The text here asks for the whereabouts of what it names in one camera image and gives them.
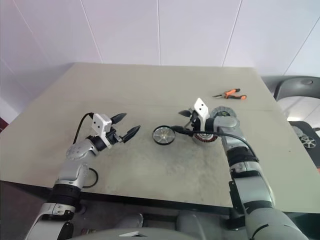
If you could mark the dark grey plastic chair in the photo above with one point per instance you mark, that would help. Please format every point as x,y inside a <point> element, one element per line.
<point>292,83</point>

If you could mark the grey robot torso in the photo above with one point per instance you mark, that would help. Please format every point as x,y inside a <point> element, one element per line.
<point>162,235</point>

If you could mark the round metal motor stator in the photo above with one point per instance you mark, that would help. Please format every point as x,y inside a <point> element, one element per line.
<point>221,111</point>

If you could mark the orange black pliers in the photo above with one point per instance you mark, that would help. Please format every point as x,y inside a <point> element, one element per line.
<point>230,92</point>

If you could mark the black table frame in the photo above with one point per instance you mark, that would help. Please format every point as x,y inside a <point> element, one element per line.
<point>150,200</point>

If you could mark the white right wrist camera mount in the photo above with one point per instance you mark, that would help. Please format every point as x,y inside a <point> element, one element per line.
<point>201,108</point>

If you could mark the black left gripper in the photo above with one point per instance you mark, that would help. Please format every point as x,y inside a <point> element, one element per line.
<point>114,137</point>

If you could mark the small silver cap disc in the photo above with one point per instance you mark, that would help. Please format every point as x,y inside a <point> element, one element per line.
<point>163,135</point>

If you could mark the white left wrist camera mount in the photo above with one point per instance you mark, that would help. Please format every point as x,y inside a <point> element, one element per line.
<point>101,125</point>

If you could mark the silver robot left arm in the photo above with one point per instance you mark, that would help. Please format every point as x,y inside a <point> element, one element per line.
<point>72,172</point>

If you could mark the silver spoked wheel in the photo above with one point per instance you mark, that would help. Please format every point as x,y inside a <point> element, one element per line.
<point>308,142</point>

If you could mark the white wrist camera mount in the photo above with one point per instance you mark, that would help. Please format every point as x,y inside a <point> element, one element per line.
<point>101,125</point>
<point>201,108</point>

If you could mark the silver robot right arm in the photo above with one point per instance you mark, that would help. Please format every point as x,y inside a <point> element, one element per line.
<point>247,185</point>

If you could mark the copper-wound motor stator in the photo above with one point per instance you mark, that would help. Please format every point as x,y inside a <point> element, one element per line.
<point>203,139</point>

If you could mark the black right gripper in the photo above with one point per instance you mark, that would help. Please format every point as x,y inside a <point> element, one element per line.
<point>196,125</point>

